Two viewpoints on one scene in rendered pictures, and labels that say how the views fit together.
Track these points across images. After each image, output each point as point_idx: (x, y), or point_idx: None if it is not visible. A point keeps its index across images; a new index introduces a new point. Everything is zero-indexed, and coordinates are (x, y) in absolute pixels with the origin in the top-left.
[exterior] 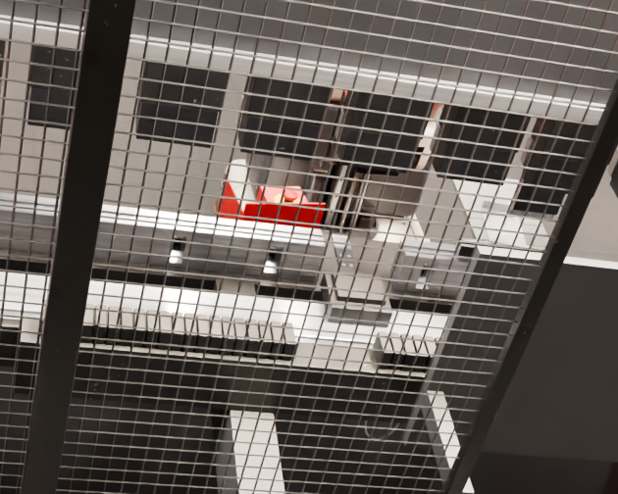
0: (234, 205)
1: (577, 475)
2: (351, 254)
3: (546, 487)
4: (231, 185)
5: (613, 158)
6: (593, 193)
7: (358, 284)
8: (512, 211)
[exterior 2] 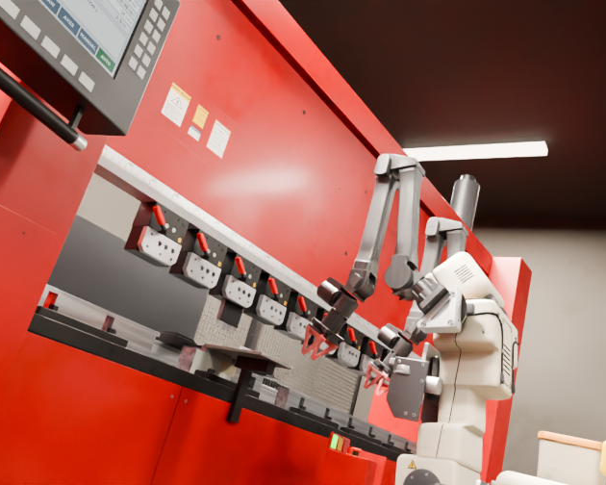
0: (361, 456)
1: None
2: (264, 373)
3: None
4: (375, 454)
5: (218, 276)
6: (209, 292)
7: None
8: (233, 329)
